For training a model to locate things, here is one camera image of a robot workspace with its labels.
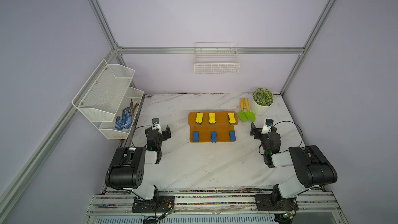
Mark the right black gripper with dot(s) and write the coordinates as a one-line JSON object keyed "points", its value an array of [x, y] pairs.
{"points": [[258, 131]]}

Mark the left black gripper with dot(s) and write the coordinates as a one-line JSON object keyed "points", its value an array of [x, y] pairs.
{"points": [[165, 136]]}

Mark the blue eraser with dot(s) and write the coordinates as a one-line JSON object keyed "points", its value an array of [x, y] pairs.
{"points": [[232, 136], [214, 137], [195, 136]]}

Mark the yellow eraser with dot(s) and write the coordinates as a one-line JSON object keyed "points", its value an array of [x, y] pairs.
{"points": [[232, 119], [212, 118], [199, 118]]}

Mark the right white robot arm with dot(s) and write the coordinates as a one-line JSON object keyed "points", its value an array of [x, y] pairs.
{"points": [[311, 167]]}

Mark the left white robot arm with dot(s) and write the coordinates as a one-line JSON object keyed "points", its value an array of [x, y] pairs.
{"points": [[126, 170]]}

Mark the orange wooden two-tier shelf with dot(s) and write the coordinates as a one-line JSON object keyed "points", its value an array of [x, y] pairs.
{"points": [[222, 127]]}

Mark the green shovel right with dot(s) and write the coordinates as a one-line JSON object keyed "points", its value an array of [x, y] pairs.
{"points": [[250, 115]]}

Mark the green shovel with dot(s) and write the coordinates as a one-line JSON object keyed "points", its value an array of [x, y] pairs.
{"points": [[250, 115], [241, 114]]}

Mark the green shovel left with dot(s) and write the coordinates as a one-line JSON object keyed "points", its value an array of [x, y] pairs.
{"points": [[241, 114]]}

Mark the potted green plant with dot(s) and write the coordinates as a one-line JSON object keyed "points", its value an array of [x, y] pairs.
{"points": [[262, 99]]}

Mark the brown sticks in rack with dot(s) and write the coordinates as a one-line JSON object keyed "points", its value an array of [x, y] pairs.
{"points": [[133, 107]]}

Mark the blue crumpled item in rack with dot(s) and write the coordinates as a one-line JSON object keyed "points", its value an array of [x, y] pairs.
{"points": [[125, 121]]}

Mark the white mesh two-tier rack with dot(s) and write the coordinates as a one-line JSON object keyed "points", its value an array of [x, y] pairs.
{"points": [[104, 97]]}

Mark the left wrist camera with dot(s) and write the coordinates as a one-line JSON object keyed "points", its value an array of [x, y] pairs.
{"points": [[156, 124]]}

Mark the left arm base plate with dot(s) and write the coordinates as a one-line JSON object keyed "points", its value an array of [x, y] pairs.
{"points": [[160, 204]]}

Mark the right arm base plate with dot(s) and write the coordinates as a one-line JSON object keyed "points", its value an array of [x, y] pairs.
{"points": [[271, 203]]}

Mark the white wire wall basket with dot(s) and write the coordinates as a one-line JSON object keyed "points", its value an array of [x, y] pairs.
{"points": [[216, 59]]}

